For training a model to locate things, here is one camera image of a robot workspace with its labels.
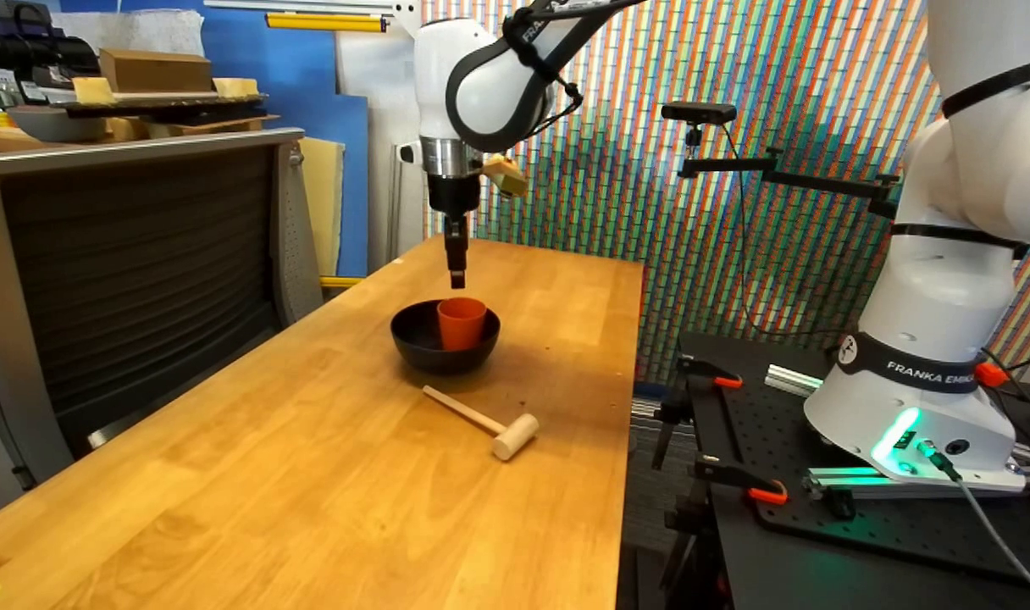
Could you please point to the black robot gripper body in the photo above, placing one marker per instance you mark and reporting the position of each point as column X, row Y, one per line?
column 451, row 182

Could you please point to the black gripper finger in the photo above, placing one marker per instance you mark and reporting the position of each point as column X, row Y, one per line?
column 454, row 249

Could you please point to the orange plastic cup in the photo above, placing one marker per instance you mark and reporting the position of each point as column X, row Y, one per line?
column 462, row 324

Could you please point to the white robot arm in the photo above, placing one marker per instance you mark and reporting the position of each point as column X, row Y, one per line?
column 903, row 390

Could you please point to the small wooden mallet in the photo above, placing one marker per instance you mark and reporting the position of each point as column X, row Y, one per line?
column 506, row 439

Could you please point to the orange black clamp upper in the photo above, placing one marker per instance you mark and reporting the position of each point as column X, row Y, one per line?
column 680, row 399

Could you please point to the orange black clamp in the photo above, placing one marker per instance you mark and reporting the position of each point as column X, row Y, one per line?
column 680, row 399
column 754, row 486

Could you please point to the orange black clamp lower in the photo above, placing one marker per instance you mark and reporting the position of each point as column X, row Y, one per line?
column 754, row 486

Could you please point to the black camera on stand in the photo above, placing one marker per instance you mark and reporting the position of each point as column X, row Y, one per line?
column 880, row 195

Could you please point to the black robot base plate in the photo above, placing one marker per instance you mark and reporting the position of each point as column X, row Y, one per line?
column 834, row 493

